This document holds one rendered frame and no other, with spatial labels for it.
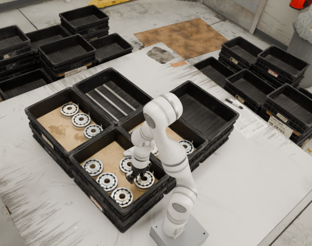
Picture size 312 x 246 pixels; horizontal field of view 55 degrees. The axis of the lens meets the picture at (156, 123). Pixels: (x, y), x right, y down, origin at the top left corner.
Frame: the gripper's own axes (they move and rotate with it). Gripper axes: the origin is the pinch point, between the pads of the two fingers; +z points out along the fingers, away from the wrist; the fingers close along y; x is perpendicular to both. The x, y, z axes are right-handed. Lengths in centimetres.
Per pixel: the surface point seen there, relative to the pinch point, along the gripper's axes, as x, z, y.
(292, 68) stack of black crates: 28, 34, 209
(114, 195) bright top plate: -0.9, 2.1, -13.0
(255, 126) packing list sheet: -6, 15, 96
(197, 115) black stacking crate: 17, 4, 59
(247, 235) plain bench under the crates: -50, 15, 34
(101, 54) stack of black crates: 151, 54, 75
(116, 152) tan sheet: 20.7, 5.7, 2.8
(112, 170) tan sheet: 12.7, 5.6, -5.2
